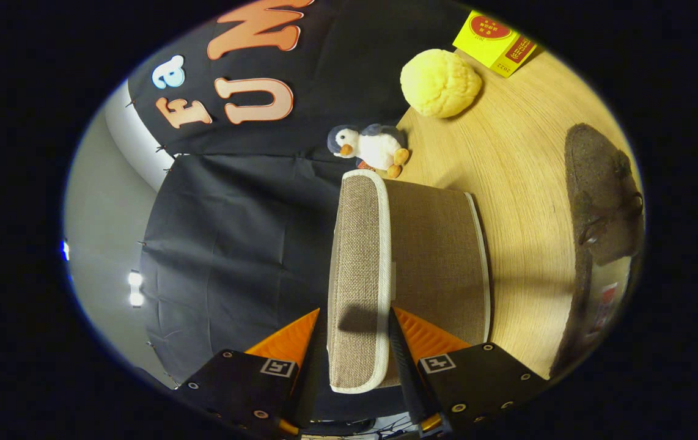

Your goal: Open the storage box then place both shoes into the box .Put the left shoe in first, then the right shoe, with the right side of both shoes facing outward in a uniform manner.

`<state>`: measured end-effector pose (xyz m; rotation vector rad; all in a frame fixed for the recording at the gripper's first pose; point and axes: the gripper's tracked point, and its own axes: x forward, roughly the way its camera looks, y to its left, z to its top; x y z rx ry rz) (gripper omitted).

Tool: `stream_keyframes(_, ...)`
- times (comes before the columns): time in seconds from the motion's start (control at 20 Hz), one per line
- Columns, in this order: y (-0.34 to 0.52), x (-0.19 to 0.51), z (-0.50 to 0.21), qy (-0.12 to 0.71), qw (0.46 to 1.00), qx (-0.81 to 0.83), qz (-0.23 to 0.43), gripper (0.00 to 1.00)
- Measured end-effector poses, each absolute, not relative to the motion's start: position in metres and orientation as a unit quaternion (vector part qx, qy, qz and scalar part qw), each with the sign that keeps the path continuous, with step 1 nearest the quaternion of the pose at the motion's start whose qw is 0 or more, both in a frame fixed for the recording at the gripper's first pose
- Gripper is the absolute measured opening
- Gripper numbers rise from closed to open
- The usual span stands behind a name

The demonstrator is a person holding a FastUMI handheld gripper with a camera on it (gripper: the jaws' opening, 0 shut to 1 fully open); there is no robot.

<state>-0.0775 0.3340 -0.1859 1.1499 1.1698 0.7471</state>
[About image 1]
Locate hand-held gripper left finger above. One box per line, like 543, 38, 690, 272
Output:
175, 307, 327, 439

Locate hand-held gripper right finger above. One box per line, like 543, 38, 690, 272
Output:
388, 307, 550, 436

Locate brown fabric storage box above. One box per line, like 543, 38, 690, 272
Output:
326, 169, 492, 395

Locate brown fuzzy shoe with bow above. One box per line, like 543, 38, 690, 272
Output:
549, 123, 644, 380

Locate penguin plush toy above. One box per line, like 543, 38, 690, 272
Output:
326, 123, 411, 179

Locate yellow plush ball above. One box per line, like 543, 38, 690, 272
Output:
400, 49, 483, 119

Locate yellow book with red circle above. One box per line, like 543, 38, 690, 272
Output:
452, 9, 538, 78

